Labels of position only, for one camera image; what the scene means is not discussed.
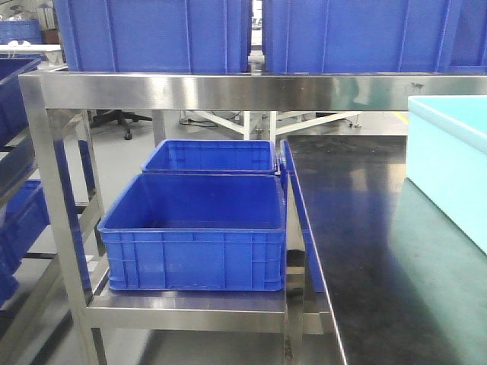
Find light blue plastic bin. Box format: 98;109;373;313
406;95;486;250

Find stainless steel shelf rack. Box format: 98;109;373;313
20;71;486;364

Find left steel shelf rack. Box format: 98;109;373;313
0;64;107;365

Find front blue plastic crate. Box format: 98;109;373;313
98;173;286;291

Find blue plastic crate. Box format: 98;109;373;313
98;173;286;291
142;139;277;174

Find rear blue plastic crate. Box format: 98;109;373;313
142;139;277;174

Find black office chair base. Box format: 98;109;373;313
91;109;152;141

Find top right blue crate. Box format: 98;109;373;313
263;1;486;74

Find top left blue crate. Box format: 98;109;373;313
54;0;252;75

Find left lower blue crate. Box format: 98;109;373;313
1;179;49;303

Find left upper blue crate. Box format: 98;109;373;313
0;58;40;148

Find far background blue crate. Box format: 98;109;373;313
1;19;43;44

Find white table frame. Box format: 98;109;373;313
179;110;361;141

